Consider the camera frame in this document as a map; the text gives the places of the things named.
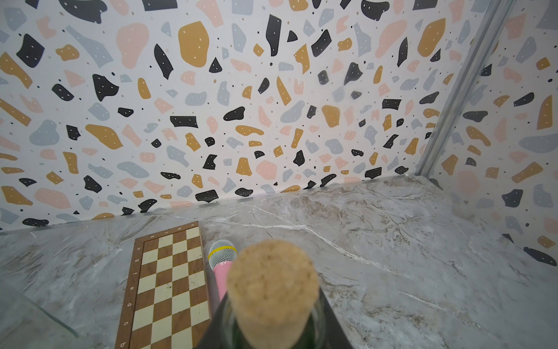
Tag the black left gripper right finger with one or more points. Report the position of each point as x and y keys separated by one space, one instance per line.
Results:
x=335 y=338

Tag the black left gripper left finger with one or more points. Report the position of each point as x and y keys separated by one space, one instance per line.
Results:
x=214 y=337

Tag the clear glass bottle with cork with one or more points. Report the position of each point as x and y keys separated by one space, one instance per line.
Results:
x=273 y=299

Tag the glass bottle blue label back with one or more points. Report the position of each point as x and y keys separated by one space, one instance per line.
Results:
x=26 y=325

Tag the wooden chessboard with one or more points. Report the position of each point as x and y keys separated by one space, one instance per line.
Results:
x=166 y=299

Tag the pink toy microphone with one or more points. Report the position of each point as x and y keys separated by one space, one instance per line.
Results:
x=222 y=254

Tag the right metal corner post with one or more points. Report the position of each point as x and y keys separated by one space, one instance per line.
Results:
x=483 y=44

